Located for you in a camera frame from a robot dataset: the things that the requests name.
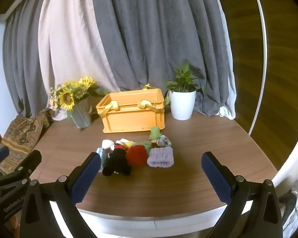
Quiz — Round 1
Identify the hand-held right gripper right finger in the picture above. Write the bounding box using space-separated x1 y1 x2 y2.
201 151 283 238

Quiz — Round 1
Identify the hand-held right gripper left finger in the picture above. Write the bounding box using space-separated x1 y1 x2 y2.
20 151 102 238

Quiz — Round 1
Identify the black plush toy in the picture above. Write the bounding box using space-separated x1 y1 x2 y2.
102 148 133 176

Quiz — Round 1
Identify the red fuzzy scrunchie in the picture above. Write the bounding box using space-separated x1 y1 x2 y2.
125 144 149 166

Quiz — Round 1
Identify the lilac ribbed wristband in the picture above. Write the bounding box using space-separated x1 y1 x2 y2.
147 147 175 168

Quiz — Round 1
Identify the colourful patterned scarf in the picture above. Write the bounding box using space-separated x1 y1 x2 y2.
150 135 171 148

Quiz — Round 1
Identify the orange plastic crate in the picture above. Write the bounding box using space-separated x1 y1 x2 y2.
96 88 165 133

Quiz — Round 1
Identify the light blue soft item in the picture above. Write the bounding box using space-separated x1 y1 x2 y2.
96 147 110 172

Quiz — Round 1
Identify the pale pink soft item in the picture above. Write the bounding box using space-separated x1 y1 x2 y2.
102 139 115 150

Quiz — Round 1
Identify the light green soft cloth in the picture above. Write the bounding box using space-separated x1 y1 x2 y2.
134 141 152 150

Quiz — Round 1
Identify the brown patterned cushion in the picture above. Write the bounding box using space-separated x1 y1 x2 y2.
0 108 52 174

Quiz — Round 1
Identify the grey-green ribbed vase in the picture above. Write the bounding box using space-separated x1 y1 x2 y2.
70 97 92 129

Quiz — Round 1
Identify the green scrunchie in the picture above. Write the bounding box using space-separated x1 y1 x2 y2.
149 126 162 140

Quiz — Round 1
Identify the sunflower bouquet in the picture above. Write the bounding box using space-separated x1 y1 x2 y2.
49 76 110 111

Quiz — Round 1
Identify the white plant pot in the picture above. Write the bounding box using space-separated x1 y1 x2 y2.
169 90 197 120

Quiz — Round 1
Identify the grey curtain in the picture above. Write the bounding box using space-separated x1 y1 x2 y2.
2 4 51 119
91 0 232 117

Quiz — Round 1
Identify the white curtain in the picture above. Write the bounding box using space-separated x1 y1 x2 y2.
214 0 237 119

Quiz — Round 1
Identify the green leafy plant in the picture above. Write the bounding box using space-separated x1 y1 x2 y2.
164 62 207 105

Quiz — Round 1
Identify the pale pink curtain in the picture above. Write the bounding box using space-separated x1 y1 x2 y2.
38 0 120 121

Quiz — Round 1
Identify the white hoop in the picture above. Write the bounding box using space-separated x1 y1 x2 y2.
247 0 267 137

